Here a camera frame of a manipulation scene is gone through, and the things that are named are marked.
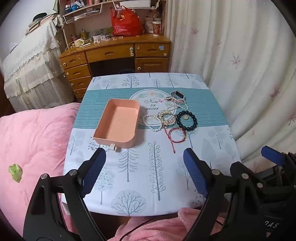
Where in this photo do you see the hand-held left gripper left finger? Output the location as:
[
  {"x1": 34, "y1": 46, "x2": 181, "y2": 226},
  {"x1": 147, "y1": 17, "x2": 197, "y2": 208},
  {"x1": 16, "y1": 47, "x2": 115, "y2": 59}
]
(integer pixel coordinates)
[{"x1": 23, "y1": 147, "x2": 107, "y2": 241}]

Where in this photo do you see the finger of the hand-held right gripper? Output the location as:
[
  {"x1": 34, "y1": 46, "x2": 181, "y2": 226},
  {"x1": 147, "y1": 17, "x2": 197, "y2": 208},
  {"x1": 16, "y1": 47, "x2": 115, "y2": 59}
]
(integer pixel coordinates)
[{"x1": 261, "y1": 145, "x2": 296, "y2": 171}]

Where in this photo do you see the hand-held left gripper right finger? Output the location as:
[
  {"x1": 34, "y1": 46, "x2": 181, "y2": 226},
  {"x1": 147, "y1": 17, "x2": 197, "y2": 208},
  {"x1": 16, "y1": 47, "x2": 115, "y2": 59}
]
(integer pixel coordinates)
[{"x1": 183, "y1": 148, "x2": 270, "y2": 241}]

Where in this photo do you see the red string bracelet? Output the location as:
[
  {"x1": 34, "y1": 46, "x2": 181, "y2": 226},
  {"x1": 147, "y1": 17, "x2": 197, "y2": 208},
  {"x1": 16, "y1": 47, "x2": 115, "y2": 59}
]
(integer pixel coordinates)
[{"x1": 164, "y1": 126, "x2": 187, "y2": 154}]

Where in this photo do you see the black bead bracelet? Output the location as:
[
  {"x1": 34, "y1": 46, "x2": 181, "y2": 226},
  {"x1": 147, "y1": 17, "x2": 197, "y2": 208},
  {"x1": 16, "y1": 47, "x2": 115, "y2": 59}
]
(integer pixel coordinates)
[{"x1": 175, "y1": 110, "x2": 198, "y2": 132}]

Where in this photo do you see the pink plastic box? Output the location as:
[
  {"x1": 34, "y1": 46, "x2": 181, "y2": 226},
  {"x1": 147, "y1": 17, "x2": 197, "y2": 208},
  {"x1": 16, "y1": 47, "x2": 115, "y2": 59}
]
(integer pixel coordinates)
[{"x1": 93, "y1": 98, "x2": 141, "y2": 152}]

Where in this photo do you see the gold rhinestone bracelet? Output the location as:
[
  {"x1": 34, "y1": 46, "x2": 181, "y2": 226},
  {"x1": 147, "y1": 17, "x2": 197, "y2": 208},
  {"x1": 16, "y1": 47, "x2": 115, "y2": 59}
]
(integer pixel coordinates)
[{"x1": 158, "y1": 109, "x2": 179, "y2": 128}]

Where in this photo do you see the white pearl necklace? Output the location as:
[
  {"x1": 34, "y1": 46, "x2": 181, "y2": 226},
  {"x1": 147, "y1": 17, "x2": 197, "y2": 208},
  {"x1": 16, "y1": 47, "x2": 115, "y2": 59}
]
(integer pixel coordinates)
[{"x1": 142, "y1": 113, "x2": 164, "y2": 133}]

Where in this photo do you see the thin pearl chain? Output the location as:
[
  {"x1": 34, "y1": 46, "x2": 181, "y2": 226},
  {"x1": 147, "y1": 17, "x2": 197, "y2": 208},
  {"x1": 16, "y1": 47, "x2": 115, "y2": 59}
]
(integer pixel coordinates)
[{"x1": 166, "y1": 98, "x2": 189, "y2": 114}]

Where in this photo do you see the smartwatch with pale band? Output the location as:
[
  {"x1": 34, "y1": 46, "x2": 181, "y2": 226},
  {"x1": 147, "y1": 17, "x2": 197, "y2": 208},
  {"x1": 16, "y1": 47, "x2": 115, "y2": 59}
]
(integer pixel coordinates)
[{"x1": 165, "y1": 90, "x2": 186, "y2": 104}]

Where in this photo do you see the tree print tablecloth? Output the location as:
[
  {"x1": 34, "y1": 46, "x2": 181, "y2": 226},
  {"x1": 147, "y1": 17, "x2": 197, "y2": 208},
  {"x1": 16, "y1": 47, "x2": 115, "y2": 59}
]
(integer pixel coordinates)
[{"x1": 63, "y1": 72, "x2": 242, "y2": 217}]

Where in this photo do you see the pink quilt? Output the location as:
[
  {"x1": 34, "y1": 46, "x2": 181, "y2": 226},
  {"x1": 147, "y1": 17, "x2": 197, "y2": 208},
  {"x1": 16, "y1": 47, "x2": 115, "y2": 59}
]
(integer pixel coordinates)
[{"x1": 0, "y1": 102, "x2": 82, "y2": 232}]

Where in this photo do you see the pink fleece clothing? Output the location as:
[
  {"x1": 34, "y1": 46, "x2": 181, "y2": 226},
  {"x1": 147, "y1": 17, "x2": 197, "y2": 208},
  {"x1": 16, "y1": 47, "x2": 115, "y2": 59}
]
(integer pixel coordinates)
[{"x1": 114, "y1": 207, "x2": 232, "y2": 241}]

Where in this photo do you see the green crumpled wrapper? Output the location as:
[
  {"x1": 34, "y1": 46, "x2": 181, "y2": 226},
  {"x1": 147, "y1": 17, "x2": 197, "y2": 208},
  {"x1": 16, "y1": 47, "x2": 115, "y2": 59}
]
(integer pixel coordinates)
[{"x1": 9, "y1": 164, "x2": 23, "y2": 184}]

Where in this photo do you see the white floral curtain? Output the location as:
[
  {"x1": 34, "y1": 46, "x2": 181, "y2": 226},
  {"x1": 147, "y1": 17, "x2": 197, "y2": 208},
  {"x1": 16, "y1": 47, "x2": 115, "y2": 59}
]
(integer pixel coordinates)
[{"x1": 166, "y1": 0, "x2": 296, "y2": 173}]

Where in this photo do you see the white lace-covered furniture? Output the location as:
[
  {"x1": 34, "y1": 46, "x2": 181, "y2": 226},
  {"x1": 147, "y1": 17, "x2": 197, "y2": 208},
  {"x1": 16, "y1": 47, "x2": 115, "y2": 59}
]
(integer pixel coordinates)
[{"x1": 2, "y1": 18, "x2": 75, "y2": 112}]

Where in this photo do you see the wooden desk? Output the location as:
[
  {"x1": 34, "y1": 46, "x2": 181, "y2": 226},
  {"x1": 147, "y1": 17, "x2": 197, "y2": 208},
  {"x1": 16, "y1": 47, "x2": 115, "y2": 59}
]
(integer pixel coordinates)
[{"x1": 59, "y1": 34, "x2": 172, "y2": 103}]

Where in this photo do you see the wooden desk hutch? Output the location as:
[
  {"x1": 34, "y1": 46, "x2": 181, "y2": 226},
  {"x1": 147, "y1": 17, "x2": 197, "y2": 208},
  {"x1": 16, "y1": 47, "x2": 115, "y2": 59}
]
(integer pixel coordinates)
[{"x1": 56, "y1": 0, "x2": 167, "y2": 48}]

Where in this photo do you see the red plastic bag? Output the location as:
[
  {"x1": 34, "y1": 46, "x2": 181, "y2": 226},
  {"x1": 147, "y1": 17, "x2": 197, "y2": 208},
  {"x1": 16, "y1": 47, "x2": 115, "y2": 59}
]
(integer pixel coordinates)
[{"x1": 110, "y1": 6, "x2": 144, "y2": 37}]

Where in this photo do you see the stack of books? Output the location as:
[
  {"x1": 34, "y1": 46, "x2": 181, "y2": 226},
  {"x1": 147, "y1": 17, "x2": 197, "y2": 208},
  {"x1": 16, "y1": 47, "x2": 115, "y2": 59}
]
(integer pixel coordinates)
[{"x1": 25, "y1": 13, "x2": 59, "y2": 36}]

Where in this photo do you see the white wire rack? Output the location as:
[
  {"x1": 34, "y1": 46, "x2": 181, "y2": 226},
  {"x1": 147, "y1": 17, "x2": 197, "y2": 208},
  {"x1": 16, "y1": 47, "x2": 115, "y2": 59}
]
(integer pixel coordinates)
[{"x1": 62, "y1": 9, "x2": 105, "y2": 24}]

